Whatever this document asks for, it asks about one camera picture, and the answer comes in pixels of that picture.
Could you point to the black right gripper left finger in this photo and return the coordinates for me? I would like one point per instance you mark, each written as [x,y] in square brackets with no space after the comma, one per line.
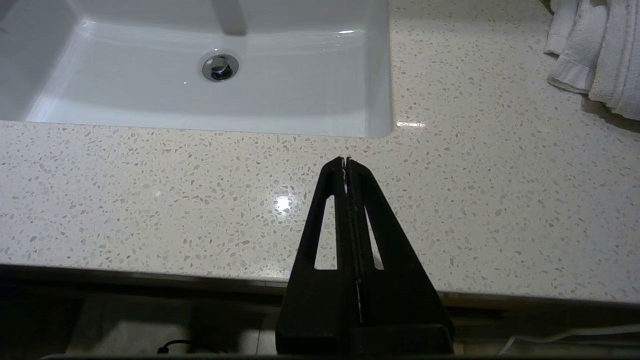
[310,300]

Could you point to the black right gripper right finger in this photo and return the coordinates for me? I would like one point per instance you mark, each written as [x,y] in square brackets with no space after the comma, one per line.
[400,300]

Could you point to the chrome drain stopper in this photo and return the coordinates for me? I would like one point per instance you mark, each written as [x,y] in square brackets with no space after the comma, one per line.
[220,67]

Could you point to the white sink basin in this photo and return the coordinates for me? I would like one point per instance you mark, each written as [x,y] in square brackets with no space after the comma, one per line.
[125,75]

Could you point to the white towel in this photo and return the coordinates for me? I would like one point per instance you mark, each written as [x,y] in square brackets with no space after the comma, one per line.
[600,55]

